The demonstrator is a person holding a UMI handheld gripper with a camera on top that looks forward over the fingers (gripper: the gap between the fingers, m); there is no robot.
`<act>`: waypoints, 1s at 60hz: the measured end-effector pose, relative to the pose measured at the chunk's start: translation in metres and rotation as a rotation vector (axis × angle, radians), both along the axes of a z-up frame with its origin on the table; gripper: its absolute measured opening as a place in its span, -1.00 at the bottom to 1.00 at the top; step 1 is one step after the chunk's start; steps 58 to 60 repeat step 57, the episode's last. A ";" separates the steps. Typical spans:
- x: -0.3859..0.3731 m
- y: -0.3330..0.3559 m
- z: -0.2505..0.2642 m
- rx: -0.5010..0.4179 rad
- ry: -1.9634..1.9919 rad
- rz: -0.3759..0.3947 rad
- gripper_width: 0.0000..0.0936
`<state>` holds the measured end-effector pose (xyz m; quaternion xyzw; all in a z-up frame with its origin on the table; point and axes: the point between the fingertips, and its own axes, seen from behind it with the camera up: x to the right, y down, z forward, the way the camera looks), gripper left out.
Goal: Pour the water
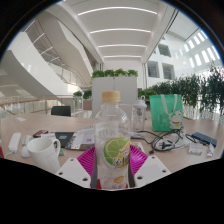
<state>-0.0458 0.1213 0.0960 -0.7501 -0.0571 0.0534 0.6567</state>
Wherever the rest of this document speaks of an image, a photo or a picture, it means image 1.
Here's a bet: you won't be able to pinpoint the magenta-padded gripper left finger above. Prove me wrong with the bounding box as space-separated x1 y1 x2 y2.
54 145 98 189

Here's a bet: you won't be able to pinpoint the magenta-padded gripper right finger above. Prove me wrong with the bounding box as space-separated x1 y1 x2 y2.
128 143 172 189

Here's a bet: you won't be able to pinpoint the clear lime-label drink bottle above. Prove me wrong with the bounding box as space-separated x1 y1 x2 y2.
93 90 132 190

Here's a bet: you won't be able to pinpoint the white mug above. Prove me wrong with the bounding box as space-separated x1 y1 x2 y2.
26 137 62 174

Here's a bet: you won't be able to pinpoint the white printed card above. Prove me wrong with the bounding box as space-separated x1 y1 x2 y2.
40 132 57 140

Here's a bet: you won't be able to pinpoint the green tote bag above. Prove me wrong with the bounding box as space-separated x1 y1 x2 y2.
148 93 185 133

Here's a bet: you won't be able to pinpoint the small red and black box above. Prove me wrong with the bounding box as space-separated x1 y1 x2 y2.
32 129 50 138

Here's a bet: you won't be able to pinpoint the black office chair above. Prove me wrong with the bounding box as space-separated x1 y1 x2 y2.
50 105 72 118

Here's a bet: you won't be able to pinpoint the small white packet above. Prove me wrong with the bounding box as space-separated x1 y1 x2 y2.
188 142 204 155

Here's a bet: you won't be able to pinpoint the small grey oval device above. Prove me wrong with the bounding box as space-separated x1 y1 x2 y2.
21 134 34 146

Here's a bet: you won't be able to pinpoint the potted plants in brown planter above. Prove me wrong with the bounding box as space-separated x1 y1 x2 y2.
73 89 93 111

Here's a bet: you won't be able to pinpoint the dark blue phone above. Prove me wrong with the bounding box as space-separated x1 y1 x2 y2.
191 131 218 148

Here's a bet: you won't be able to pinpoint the small white tube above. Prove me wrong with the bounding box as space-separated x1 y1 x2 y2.
207 143 216 158

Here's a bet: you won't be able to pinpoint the tall white cabinet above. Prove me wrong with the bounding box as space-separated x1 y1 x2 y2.
91 76 139 118

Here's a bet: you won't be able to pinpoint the white power strip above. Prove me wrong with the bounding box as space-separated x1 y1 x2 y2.
3 132 22 158

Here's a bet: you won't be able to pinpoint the tall green leafy hedge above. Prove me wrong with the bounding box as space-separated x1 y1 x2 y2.
137 64 224 118

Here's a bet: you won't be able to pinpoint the green planter shrub row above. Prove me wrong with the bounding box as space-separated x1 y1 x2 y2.
91 68 139 79

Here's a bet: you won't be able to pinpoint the ceiling light strips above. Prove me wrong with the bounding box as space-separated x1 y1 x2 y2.
77 5 158 59

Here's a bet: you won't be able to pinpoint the black tangled cables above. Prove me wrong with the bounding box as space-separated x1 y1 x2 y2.
131 128 198 155

